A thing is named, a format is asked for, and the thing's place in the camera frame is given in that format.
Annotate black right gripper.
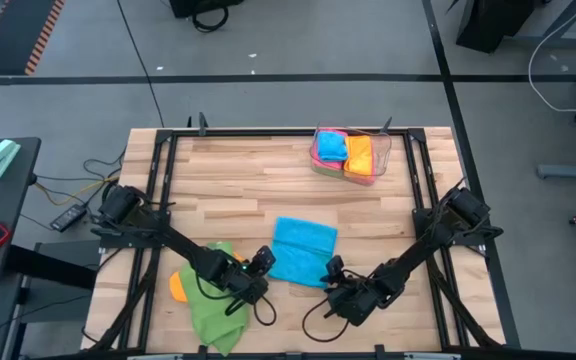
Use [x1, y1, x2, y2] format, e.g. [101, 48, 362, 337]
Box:
[319, 255, 387, 326]

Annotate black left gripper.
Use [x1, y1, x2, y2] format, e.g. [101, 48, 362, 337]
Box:
[212, 244, 277, 306]

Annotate blue microfiber towel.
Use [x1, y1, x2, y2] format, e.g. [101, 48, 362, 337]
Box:
[316, 130, 349, 162]
[267, 216, 339, 290]

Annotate green microfiber towel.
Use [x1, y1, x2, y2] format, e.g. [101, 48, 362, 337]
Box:
[311, 167, 345, 180]
[180, 242, 251, 357]

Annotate pink microfiber towel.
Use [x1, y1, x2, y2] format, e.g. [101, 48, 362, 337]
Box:
[310, 128, 348, 174]
[345, 173, 377, 187]

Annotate orange microfiber towel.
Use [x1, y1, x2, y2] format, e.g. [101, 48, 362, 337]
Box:
[168, 249, 244, 304]
[343, 134, 374, 177]

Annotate clear plastic bin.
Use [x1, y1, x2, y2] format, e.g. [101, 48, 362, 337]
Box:
[309, 122, 393, 187]

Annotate black power adapter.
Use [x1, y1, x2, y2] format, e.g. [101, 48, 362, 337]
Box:
[50, 203, 88, 233]

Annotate black side desk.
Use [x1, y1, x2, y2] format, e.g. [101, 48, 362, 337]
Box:
[0, 136, 43, 284]

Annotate gray desk foot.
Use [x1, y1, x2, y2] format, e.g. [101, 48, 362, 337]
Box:
[536, 162, 576, 181]

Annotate black equipment box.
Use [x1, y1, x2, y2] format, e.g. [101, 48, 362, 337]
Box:
[169, 0, 245, 20]

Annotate black cabinet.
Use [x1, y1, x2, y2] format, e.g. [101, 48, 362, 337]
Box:
[455, 0, 537, 55]

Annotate gray desk leg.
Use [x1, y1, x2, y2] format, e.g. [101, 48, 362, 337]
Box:
[512, 0, 576, 50]

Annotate black mat with orange stripes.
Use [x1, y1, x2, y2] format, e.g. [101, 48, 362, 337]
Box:
[0, 0, 67, 76]

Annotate yellow cable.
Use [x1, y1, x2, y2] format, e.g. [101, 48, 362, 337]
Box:
[35, 174, 122, 207]

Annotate coiled black cable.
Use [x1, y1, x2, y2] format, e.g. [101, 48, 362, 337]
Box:
[191, 5, 230, 34]

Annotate thin black floor cable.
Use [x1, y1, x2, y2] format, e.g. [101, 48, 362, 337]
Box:
[116, 0, 165, 129]

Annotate white floor cable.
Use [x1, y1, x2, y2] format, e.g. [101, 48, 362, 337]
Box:
[526, 0, 576, 114]

